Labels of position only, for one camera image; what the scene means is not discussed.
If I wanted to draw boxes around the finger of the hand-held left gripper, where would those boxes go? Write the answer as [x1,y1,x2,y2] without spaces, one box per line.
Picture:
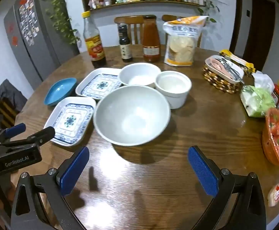
[0,126,56,149]
[0,123,26,146]

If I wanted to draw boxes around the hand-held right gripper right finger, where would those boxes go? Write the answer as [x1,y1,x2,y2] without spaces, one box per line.
[188,146,267,230]

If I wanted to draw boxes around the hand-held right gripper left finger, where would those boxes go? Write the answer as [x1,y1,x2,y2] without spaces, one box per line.
[10,146,90,230]

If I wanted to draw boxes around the blue patterned rectangular plate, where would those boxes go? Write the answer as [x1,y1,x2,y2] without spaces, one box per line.
[75,67,123,100]
[44,96,97,147]

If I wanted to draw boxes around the blue square dish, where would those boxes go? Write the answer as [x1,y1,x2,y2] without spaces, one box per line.
[44,77,78,106]

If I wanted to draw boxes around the large white bowl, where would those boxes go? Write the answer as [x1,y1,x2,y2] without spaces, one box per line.
[93,85,171,146]

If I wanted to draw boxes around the small straight-sided white bowl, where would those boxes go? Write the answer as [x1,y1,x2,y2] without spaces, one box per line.
[154,71,193,109]

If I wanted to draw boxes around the medium white bowl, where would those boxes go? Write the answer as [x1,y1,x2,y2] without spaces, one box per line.
[119,63,162,88]

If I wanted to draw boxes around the wooden chair with jacket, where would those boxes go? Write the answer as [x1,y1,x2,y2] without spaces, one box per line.
[0,99,19,128]

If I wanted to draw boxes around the chair with grey jacket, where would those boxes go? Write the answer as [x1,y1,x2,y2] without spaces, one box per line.
[0,79,27,115]

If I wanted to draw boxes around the small red white packet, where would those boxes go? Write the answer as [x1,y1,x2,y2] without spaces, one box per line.
[267,183,279,208]

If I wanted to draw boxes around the green tissue pack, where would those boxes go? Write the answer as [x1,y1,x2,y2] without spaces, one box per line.
[240,71,277,118]

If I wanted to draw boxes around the wooden bead trivet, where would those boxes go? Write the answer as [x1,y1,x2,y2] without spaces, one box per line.
[202,61,244,94]

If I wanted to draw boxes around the grey refrigerator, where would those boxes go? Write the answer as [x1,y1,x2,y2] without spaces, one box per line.
[4,0,80,83]

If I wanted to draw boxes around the vinegar bottle yellow cap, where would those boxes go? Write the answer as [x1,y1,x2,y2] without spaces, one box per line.
[82,11,107,68]

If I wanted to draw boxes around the group of fridge photo magnets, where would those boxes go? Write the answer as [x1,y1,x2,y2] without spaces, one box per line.
[17,0,41,47]

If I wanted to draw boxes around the metal utensils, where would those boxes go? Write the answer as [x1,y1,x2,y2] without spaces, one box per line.
[217,56,245,82]

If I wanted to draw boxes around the white oval tray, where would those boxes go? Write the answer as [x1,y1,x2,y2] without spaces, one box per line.
[205,55,245,84]

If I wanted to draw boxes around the pink slotted spoon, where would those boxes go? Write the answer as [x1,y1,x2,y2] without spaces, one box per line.
[211,58,233,77]

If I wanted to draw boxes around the yellow snack packet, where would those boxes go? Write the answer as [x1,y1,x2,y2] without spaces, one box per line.
[219,49,255,72]

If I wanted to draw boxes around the small dark sauce bottle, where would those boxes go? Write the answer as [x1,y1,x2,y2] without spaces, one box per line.
[118,24,133,62]

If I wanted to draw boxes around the green hanging vine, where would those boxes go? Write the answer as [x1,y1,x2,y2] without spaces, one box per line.
[33,0,80,45]

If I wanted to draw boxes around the white yellow flour bag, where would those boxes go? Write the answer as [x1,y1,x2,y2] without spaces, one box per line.
[163,16,209,67]

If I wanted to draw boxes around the orange sauce glass bottle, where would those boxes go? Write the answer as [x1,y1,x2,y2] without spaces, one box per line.
[142,15,161,63]

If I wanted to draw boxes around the dark wooden door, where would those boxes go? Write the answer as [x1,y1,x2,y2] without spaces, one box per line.
[242,0,276,65]

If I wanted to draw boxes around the green potted vine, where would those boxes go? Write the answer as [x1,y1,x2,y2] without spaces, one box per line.
[197,0,228,22]

